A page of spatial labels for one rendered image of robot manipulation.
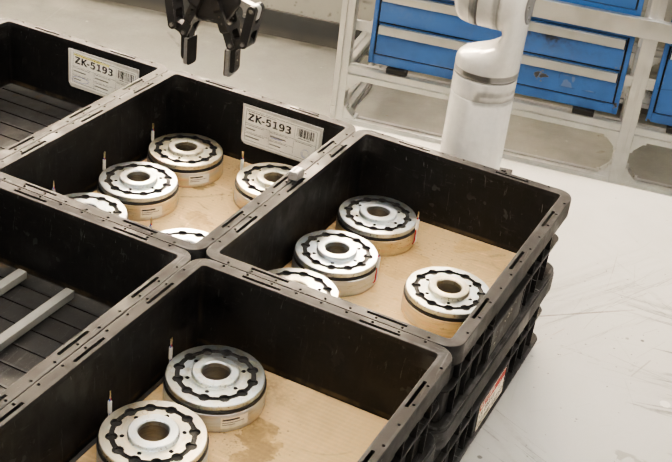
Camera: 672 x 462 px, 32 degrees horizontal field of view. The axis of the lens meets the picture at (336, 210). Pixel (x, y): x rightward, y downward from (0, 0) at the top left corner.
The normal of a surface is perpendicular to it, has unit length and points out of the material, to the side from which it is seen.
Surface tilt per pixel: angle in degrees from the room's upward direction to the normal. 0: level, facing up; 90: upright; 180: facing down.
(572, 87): 90
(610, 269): 0
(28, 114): 0
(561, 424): 0
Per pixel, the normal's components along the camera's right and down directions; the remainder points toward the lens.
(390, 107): 0.11, -0.87
